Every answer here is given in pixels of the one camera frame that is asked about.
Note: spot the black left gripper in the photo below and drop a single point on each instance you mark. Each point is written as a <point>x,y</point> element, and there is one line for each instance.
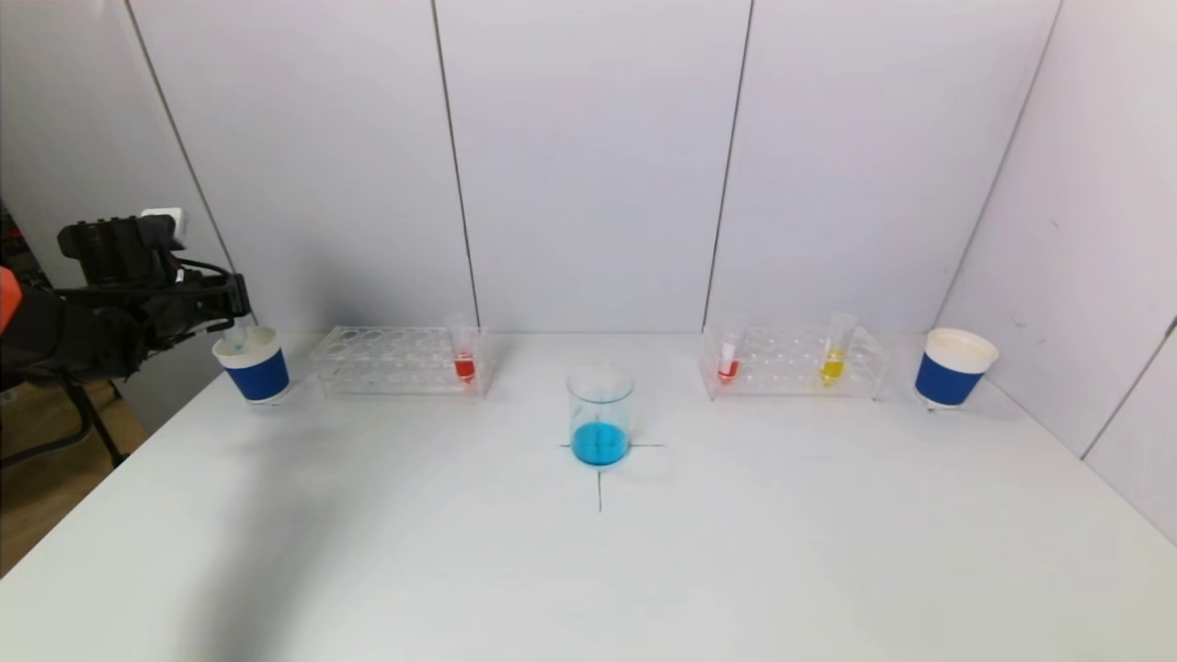
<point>232,296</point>

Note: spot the blue pigment test tube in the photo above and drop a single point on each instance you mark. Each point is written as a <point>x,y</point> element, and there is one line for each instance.
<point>237,340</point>

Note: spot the yellow pigment test tube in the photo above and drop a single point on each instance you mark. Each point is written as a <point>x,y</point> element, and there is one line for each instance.
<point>830,368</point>

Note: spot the clear acrylic test tube rack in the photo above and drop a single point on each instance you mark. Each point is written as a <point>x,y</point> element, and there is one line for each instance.
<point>395,366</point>
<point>782,366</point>

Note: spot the red pigment test tube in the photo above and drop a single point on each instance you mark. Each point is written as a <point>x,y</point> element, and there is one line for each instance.
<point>464,368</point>

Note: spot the clear glass beaker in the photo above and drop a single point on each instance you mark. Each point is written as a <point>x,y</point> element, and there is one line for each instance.
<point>599,432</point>

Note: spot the red pigment tube white label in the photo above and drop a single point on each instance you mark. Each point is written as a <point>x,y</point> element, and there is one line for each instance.
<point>727,370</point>

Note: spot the blue white paper cup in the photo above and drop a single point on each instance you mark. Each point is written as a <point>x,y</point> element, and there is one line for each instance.
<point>259,379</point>
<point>947,382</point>

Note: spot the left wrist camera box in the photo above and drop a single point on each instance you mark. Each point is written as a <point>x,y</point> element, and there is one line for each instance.
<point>170,221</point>

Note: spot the black chair frame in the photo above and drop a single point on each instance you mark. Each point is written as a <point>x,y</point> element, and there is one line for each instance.
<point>11,253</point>

